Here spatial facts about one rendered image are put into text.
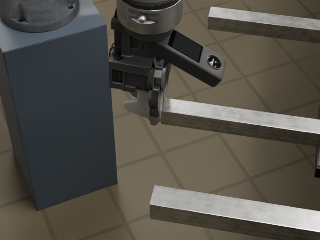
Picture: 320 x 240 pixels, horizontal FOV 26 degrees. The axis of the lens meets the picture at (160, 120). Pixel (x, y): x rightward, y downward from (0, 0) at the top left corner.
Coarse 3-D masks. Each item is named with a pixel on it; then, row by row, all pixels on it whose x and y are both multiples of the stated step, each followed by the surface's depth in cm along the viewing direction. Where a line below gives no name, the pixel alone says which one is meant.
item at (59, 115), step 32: (0, 32) 160; (64, 32) 160; (96, 32) 163; (0, 64) 168; (32, 64) 161; (64, 64) 166; (96, 64) 170; (0, 96) 197; (32, 96) 168; (64, 96) 173; (96, 96) 177; (32, 128) 176; (64, 128) 180; (96, 128) 186; (32, 160) 184; (64, 160) 189; (96, 160) 195; (32, 192) 194; (64, 192) 198
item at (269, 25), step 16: (224, 16) 123; (240, 16) 123; (256, 16) 123; (272, 16) 123; (288, 16) 123; (240, 32) 124; (256, 32) 124; (272, 32) 123; (288, 32) 122; (304, 32) 122
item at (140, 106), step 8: (144, 96) 104; (160, 96) 103; (128, 104) 106; (136, 104) 106; (144, 104) 105; (160, 104) 104; (136, 112) 107; (144, 112) 107; (160, 112) 106; (152, 120) 107; (160, 120) 109
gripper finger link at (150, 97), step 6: (156, 84) 100; (150, 90) 101; (156, 90) 99; (150, 96) 101; (156, 96) 100; (150, 102) 101; (156, 102) 101; (150, 108) 102; (156, 108) 102; (150, 114) 105; (156, 114) 104
